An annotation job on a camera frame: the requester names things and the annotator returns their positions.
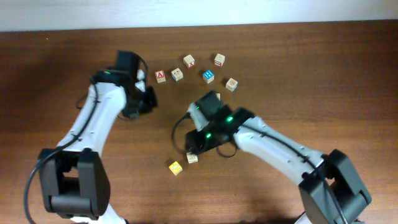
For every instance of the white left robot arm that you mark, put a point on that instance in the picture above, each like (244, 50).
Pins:
(73, 180)

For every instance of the wooden block red X side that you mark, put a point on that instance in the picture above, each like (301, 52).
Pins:
(189, 61)

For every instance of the wooden block red top right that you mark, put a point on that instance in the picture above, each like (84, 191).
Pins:
(219, 60)

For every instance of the wooden block letter I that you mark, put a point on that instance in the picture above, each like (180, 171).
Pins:
(218, 96)

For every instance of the wooden block blue side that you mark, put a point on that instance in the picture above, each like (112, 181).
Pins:
(177, 74)

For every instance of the wooden block red A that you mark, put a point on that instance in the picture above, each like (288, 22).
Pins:
(160, 76)

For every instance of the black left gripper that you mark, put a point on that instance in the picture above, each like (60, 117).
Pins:
(152, 104)

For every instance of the wooden block shell picture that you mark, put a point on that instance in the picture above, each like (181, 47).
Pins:
(231, 84)

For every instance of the blue top wooden block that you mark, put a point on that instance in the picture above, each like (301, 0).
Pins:
(208, 76)

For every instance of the yellow wooden block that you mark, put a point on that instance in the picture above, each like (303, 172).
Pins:
(175, 168)

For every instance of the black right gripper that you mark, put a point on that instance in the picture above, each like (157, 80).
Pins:
(193, 143)

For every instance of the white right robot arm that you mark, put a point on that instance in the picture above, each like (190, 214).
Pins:
(330, 187)

